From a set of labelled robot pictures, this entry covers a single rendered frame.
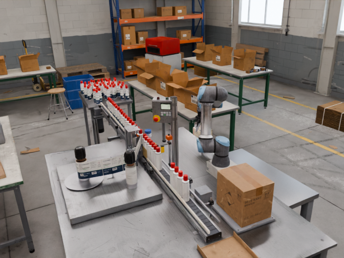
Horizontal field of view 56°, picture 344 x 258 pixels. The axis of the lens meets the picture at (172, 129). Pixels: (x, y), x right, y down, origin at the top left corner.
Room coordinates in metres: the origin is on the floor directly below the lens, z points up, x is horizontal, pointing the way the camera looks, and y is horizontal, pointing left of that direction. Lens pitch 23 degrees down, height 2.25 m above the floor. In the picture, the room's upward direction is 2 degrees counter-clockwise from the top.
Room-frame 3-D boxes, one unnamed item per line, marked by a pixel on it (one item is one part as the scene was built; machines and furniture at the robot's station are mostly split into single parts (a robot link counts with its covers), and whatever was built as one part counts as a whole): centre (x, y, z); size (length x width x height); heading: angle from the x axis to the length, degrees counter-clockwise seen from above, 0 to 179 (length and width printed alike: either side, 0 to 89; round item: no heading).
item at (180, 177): (2.01, -0.05, 0.98); 0.05 x 0.05 x 0.20
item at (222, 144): (2.40, -0.40, 1.09); 0.13 x 0.12 x 0.14; 90
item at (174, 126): (2.45, -0.02, 1.16); 0.04 x 0.04 x 0.67; 24
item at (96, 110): (4.08, 0.99, 0.71); 0.15 x 0.12 x 0.34; 114
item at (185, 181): (1.95, -0.08, 0.98); 0.05 x 0.05 x 0.20
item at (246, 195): (1.86, -0.47, 0.99); 0.30 x 0.24 x 0.27; 24
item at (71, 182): (2.26, 0.71, 0.89); 0.31 x 0.31 x 0.01
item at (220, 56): (7.06, -1.09, 0.97); 0.42 x 0.39 x 0.37; 115
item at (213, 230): (2.35, 0.09, 0.86); 1.65 x 0.08 x 0.04; 24
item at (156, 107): (2.48, 0.06, 1.38); 0.17 x 0.10 x 0.19; 79
